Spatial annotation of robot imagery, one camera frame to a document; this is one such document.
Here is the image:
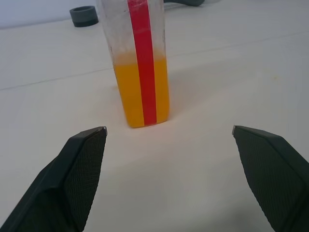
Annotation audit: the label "black round ring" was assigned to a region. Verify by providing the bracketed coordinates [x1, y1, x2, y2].
[69, 5, 99, 28]

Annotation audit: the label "grey curved plastic piece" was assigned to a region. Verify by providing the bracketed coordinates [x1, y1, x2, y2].
[163, 0, 206, 7]

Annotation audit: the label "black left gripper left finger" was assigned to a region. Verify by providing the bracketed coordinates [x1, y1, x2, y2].
[0, 126, 108, 232]

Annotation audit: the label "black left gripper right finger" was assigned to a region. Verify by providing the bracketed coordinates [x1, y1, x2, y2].
[231, 125, 309, 232]

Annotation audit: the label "clear bottle with orange juice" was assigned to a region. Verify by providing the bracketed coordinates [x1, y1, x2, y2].
[96, 0, 170, 129]

